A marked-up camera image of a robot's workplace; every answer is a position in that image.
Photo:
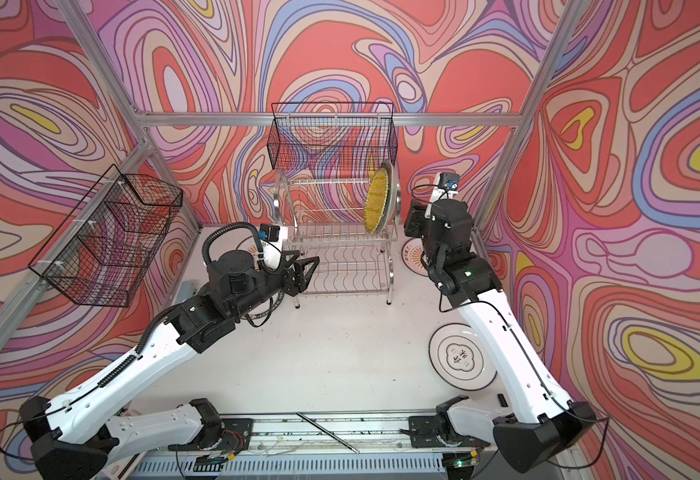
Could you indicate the white black-rim plate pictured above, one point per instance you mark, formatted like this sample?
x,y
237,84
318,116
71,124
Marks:
x,y
458,357

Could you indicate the light blue sponge block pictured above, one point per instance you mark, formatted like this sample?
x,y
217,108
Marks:
x,y
186,290

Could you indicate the black thin rod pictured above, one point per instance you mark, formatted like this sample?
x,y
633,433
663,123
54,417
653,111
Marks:
x,y
327,432

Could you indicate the black wire basket wall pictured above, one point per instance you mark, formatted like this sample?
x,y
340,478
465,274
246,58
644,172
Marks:
x,y
333,139
113,245

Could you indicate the silver two-tier dish rack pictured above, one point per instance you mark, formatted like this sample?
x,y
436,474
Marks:
x,y
325,218

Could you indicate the orange sunburst plate right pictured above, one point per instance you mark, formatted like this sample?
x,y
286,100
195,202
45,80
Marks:
x,y
411,254

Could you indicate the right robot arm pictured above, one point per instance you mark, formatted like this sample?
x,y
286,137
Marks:
x,y
541,418

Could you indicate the light green flower plate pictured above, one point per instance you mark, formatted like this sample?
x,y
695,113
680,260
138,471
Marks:
x,y
393,193

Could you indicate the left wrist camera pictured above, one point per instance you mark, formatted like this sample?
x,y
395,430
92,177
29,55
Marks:
x,y
270,238

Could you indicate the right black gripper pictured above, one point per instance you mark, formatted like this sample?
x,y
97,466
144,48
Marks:
x,y
414,218

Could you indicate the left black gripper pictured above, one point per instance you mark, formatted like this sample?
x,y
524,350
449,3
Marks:
x,y
299,266

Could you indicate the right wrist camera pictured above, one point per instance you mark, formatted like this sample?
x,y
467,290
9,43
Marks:
x,y
446,186

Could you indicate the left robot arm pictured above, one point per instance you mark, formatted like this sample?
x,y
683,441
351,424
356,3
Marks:
x,y
76,434

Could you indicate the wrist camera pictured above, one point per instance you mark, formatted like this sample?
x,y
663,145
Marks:
x,y
270,238
446,186

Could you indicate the black wire basket back wall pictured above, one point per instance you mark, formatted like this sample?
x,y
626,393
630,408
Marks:
x,y
333,139

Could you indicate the black wire basket left wall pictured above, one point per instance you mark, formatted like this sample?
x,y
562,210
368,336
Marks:
x,y
113,245

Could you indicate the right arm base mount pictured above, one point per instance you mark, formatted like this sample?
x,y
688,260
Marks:
x,y
434,431

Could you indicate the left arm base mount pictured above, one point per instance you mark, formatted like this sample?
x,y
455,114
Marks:
x,y
232,435

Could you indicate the yellow woven pattern plate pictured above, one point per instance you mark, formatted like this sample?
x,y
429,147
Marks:
x,y
377,200

